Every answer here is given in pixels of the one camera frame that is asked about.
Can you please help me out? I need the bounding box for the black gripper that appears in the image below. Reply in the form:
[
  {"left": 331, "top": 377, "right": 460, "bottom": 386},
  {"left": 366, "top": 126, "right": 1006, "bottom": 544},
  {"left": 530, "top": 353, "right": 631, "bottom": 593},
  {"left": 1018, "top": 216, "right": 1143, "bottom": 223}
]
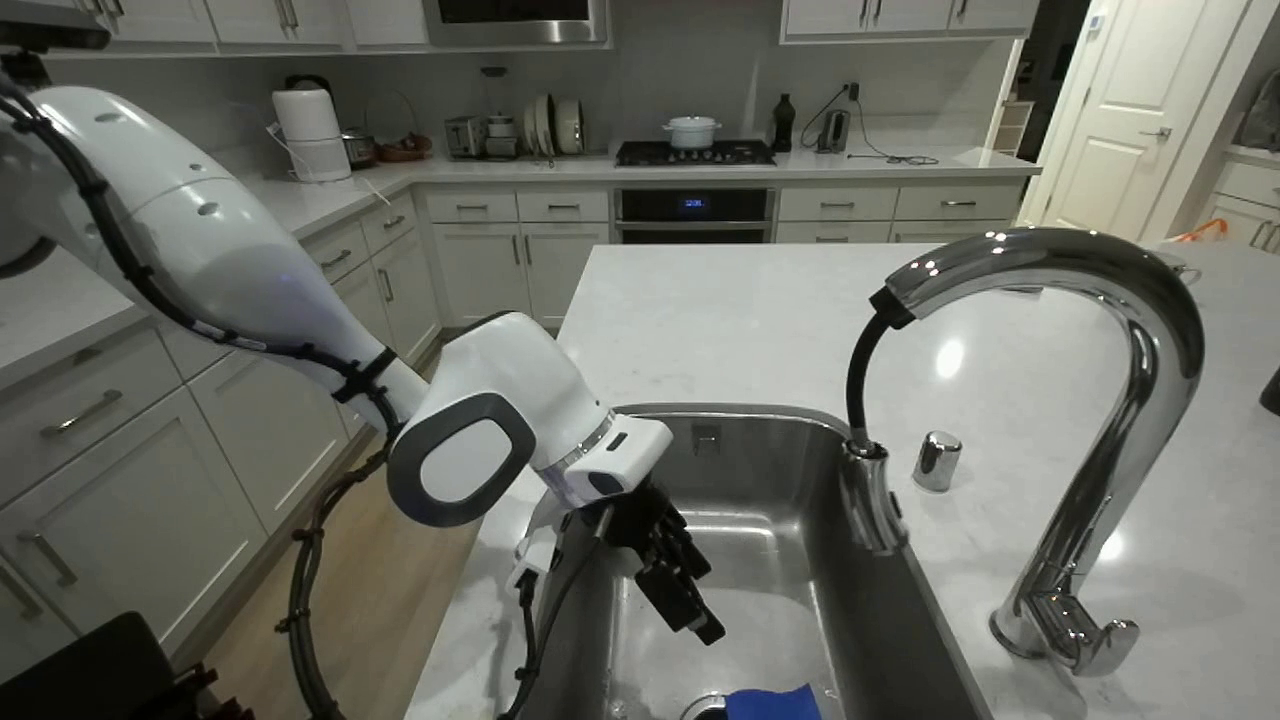
[{"left": 588, "top": 479, "right": 734, "bottom": 650}]

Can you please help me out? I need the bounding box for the chrome tap nozzle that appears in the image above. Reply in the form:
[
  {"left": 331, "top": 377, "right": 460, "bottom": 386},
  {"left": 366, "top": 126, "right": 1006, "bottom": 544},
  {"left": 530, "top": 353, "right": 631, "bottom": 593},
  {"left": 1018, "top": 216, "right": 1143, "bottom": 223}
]
[{"left": 838, "top": 432, "right": 915, "bottom": 560}]

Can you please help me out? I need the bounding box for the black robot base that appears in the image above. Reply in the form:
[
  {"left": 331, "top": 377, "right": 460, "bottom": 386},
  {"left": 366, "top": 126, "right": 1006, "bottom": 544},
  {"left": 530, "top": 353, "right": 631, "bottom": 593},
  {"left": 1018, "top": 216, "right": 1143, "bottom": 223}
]
[{"left": 0, "top": 609, "right": 222, "bottom": 720}]

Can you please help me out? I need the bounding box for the stainless steel sink basin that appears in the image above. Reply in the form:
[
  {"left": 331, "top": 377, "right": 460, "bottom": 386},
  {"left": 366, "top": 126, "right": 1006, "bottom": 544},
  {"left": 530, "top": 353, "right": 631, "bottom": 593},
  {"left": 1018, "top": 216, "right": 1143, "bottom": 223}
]
[{"left": 514, "top": 401, "right": 994, "bottom": 720}]

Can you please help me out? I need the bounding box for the sink drain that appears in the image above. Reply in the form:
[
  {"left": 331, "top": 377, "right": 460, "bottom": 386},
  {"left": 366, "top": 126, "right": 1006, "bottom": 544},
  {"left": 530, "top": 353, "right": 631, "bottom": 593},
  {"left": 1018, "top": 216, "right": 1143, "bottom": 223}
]
[{"left": 676, "top": 686, "right": 738, "bottom": 720}]

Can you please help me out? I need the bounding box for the blue sponge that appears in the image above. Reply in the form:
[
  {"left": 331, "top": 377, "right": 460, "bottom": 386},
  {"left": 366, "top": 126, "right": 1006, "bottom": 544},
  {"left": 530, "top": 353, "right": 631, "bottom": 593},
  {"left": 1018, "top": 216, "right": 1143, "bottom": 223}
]
[{"left": 719, "top": 681, "right": 829, "bottom": 720}]

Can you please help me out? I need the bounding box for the small chrome countertop cap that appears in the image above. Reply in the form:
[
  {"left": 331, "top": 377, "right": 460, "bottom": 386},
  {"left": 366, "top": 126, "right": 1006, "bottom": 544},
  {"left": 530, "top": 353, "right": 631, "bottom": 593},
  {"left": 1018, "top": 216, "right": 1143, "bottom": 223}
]
[{"left": 914, "top": 427, "right": 969, "bottom": 496}]

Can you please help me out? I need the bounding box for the built-in black oven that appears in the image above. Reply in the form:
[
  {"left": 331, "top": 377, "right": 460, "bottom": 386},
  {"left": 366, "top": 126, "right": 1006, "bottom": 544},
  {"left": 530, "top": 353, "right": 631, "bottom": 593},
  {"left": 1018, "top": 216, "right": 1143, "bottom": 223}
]
[{"left": 616, "top": 185, "right": 777, "bottom": 248}]

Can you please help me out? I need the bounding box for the black gas cooktop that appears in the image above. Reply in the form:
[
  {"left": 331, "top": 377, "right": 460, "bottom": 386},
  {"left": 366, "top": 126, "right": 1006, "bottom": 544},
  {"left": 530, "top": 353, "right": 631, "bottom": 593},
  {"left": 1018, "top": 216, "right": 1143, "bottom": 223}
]
[{"left": 611, "top": 134, "right": 779, "bottom": 173}]

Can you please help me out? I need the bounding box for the white low drawer cabinet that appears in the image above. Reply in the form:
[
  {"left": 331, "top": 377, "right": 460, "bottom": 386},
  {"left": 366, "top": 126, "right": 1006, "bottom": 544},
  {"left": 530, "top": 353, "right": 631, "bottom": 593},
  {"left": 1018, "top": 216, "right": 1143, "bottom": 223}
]
[{"left": 774, "top": 177, "right": 1029, "bottom": 248}]

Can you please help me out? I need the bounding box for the white cooking pot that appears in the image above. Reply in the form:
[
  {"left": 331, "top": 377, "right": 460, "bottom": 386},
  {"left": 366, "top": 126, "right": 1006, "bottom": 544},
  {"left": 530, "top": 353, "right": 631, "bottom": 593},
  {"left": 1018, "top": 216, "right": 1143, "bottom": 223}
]
[{"left": 660, "top": 111, "right": 729, "bottom": 152}]

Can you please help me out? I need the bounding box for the dark bottle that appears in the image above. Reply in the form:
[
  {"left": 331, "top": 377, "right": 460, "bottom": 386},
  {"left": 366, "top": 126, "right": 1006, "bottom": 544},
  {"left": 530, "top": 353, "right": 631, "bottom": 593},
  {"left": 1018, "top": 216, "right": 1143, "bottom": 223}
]
[{"left": 770, "top": 90, "right": 802, "bottom": 157}]

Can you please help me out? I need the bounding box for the white plate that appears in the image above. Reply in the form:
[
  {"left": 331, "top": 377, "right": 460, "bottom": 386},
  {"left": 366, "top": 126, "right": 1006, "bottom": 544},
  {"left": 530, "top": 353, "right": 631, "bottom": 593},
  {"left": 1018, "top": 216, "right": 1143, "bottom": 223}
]
[
  {"left": 552, "top": 97, "right": 591, "bottom": 159},
  {"left": 519, "top": 90, "right": 562, "bottom": 163}
]

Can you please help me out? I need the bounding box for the chrome gooseneck faucet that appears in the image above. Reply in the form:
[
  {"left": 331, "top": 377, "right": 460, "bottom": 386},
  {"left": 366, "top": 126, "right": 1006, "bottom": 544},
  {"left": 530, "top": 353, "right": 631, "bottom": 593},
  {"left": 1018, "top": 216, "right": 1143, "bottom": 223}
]
[{"left": 868, "top": 223, "right": 1212, "bottom": 681}]

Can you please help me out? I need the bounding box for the metal canister jar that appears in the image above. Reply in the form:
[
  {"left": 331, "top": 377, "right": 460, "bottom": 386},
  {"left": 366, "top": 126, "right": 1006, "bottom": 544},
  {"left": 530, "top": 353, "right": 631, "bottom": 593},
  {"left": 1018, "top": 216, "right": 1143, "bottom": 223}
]
[
  {"left": 446, "top": 111, "right": 487, "bottom": 163},
  {"left": 482, "top": 111, "right": 525, "bottom": 163}
]

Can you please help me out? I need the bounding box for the reddish fruit tray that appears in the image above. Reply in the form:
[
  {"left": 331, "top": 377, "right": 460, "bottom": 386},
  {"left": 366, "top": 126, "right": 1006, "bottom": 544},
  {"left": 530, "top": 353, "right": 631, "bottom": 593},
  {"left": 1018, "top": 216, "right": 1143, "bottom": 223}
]
[{"left": 372, "top": 126, "right": 435, "bottom": 169}]

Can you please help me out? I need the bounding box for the small dark bowl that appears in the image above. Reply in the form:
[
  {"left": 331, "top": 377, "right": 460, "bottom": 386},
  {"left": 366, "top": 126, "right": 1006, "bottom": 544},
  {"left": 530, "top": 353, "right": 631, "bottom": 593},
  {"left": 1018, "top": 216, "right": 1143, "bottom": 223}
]
[{"left": 339, "top": 123, "right": 382, "bottom": 173}]

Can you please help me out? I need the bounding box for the long white drawer cabinet run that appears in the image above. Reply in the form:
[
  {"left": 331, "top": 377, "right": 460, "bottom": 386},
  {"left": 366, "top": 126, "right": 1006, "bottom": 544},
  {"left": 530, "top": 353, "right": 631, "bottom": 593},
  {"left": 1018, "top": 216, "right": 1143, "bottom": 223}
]
[{"left": 0, "top": 186, "right": 446, "bottom": 686}]

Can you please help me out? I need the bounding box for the white paper towel roll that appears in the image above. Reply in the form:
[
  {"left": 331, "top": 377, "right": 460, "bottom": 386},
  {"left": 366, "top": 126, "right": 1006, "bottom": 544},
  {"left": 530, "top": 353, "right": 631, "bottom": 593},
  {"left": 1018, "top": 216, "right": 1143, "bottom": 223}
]
[{"left": 267, "top": 85, "right": 358, "bottom": 186}]

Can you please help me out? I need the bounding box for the stainless microwave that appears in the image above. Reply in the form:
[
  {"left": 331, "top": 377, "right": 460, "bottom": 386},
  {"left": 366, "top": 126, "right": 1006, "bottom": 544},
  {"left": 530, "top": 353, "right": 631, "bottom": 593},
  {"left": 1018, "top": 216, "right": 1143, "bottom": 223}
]
[{"left": 423, "top": 0, "right": 611, "bottom": 57}]

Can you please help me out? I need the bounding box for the orange item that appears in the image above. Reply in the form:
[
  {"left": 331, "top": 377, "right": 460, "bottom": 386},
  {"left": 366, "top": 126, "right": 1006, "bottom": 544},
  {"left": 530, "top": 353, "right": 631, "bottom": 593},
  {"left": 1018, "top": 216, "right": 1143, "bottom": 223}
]
[{"left": 1170, "top": 213, "right": 1235, "bottom": 252}]

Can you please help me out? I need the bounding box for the white panel door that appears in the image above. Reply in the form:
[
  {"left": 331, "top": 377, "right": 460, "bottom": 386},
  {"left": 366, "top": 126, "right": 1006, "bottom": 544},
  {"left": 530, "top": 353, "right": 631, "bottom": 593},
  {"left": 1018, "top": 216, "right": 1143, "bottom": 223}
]
[{"left": 1038, "top": 0, "right": 1255, "bottom": 243}]

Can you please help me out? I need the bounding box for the black faucet hose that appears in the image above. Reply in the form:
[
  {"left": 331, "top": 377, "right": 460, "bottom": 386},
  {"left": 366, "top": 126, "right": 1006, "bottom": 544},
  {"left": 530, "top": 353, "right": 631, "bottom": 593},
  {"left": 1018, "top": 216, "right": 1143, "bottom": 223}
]
[{"left": 846, "top": 300, "right": 900, "bottom": 450}]

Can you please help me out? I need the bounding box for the black cable bundle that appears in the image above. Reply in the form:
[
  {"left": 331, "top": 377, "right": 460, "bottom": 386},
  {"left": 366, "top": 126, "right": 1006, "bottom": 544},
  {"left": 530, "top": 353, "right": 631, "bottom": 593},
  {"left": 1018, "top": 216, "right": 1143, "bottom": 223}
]
[{"left": 0, "top": 88, "right": 591, "bottom": 720}]

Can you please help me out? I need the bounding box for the white wall cabinet with handles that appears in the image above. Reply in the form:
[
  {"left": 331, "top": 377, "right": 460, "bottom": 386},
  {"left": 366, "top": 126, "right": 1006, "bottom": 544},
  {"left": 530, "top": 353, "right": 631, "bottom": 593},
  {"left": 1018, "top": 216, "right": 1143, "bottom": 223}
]
[{"left": 777, "top": 0, "right": 1045, "bottom": 48}]

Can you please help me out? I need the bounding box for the white wall cabinet row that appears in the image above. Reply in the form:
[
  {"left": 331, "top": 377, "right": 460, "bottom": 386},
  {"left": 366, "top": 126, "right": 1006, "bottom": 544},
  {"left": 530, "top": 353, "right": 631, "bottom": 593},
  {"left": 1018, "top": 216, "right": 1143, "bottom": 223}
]
[{"left": 90, "top": 0, "right": 432, "bottom": 57}]

